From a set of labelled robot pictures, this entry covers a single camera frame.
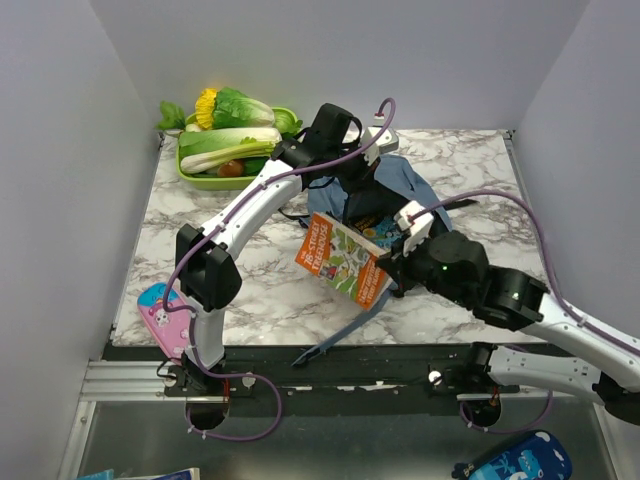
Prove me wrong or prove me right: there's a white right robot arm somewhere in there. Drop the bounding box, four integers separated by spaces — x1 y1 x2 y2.
376 231 639 424

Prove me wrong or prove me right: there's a brown mushroom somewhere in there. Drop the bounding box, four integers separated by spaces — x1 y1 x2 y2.
216 160 245 178

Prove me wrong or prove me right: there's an aluminium mounting rail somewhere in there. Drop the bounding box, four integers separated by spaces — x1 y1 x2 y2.
79 355 612 404

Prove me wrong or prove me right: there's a white napa cabbage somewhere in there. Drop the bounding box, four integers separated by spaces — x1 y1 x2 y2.
178 127 282 151

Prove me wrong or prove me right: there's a green plastic vegetable tray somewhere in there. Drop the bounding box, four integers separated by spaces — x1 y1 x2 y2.
176 107 302 191

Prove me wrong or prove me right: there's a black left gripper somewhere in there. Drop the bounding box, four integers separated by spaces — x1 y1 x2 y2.
324 137 379 196

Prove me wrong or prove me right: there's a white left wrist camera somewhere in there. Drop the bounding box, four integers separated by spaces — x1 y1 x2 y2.
360 126 399 165

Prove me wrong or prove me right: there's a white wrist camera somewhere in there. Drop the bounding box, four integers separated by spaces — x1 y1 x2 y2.
360 126 399 165
394 200 434 257

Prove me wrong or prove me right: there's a blue fabric backpack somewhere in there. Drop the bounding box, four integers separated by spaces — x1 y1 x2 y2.
278 155 479 367

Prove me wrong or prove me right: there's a yellow flower vegetable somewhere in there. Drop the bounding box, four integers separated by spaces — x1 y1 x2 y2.
195 88 217 130

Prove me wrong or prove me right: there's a green lettuce head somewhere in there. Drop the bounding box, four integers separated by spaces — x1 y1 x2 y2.
212 87 275 129

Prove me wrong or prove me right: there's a blue shark pencil case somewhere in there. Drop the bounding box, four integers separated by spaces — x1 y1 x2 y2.
451 430 574 480

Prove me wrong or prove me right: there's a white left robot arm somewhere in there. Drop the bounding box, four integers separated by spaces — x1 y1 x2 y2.
170 98 396 395

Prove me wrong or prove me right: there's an orange treehouse book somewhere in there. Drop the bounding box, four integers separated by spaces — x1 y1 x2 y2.
296 213 391 311

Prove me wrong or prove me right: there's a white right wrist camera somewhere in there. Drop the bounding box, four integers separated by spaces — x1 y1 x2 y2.
394 200 434 257

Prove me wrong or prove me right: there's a pink pencil case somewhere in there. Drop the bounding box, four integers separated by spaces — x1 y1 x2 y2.
137 283 190 365

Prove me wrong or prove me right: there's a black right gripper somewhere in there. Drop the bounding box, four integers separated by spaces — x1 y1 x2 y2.
378 226 472 307

